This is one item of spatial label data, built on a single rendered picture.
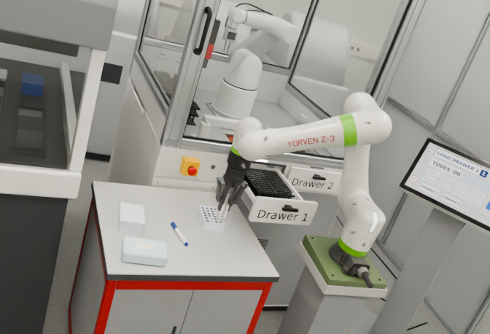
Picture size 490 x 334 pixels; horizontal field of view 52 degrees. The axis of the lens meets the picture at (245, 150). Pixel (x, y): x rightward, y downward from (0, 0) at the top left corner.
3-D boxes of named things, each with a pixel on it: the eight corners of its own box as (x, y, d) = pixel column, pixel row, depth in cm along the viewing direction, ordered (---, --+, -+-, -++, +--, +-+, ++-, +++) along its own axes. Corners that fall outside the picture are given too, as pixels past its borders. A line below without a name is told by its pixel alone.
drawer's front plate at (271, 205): (310, 225, 213) (319, 203, 209) (249, 221, 201) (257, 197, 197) (308, 223, 215) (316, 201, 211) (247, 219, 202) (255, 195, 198)
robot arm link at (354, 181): (362, 201, 218) (372, 85, 193) (375, 223, 204) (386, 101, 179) (333, 203, 218) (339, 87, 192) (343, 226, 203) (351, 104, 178)
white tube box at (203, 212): (222, 232, 199) (225, 224, 198) (202, 230, 196) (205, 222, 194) (215, 214, 210) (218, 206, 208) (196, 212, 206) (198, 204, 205)
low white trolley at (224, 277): (222, 420, 210) (280, 276, 183) (67, 438, 184) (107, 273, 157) (189, 319, 259) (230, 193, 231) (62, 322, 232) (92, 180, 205)
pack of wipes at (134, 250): (164, 251, 176) (167, 240, 174) (165, 268, 167) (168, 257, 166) (120, 245, 171) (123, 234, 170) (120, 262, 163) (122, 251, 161)
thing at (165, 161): (345, 195, 259) (356, 171, 254) (153, 176, 216) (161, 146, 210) (275, 122, 338) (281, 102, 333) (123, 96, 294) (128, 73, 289)
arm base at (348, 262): (380, 294, 189) (388, 281, 186) (347, 289, 184) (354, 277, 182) (354, 248, 211) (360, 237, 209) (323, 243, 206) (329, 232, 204)
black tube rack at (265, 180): (290, 208, 218) (295, 195, 216) (254, 205, 211) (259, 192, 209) (270, 182, 237) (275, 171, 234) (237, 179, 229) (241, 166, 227)
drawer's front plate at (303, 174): (334, 192, 253) (342, 173, 249) (284, 187, 241) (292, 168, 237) (332, 191, 255) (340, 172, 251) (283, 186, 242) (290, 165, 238)
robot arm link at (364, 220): (359, 235, 209) (379, 198, 201) (371, 260, 196) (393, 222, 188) (331, 229, 206) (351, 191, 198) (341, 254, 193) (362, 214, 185)
